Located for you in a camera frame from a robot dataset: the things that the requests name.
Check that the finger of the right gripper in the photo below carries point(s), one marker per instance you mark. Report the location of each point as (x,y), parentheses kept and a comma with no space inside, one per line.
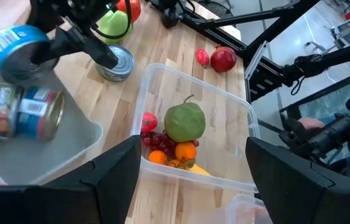
(94,49)

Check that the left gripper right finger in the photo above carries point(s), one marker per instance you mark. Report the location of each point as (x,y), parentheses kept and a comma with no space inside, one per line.
(302,199)

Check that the large red pomegranate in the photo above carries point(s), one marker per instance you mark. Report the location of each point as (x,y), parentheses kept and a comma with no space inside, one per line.
(223,59)

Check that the person's hand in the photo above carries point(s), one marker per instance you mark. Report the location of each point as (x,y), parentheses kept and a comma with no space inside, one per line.
(311,123)

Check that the small pink fruit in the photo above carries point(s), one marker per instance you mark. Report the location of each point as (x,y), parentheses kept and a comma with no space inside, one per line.
(202,57)

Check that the red apple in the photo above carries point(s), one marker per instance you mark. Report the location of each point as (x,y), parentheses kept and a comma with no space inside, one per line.
(134,9)

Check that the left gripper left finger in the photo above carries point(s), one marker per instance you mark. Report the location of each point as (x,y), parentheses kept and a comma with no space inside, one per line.
(84,199)

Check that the small clear plastic bin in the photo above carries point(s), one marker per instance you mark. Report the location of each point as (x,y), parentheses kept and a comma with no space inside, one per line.
(224,130)

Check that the large clear plastic bin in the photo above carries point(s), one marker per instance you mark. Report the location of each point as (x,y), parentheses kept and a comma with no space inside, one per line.
(246,211)

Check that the orange tangerine cluster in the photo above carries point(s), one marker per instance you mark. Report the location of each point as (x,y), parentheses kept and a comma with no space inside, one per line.
(186,151)

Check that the yellow banana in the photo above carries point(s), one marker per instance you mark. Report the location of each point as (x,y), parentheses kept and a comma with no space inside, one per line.
(199,170)

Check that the green apple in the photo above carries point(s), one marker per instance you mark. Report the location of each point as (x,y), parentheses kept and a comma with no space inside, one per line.
(114,26)

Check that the silver pull-tab tin can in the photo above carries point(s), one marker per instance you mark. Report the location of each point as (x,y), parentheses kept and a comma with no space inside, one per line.
(122,65)

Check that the teal label tin can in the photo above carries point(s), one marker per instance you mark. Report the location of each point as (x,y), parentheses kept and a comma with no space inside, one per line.
(10,43)

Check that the blue red label tin can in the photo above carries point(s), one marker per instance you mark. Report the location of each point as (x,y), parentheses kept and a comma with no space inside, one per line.
(38,112)

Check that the black round knob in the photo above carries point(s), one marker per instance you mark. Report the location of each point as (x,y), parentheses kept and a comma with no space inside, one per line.
(170,17)

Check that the red strawberry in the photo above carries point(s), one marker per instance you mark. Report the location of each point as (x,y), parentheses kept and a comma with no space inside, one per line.
(149,122)

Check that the green round fruit with stem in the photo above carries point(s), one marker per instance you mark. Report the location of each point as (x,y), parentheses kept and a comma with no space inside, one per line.
(184,123)

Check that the red grape bunch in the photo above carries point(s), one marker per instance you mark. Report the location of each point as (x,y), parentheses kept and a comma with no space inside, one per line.
(159,140)

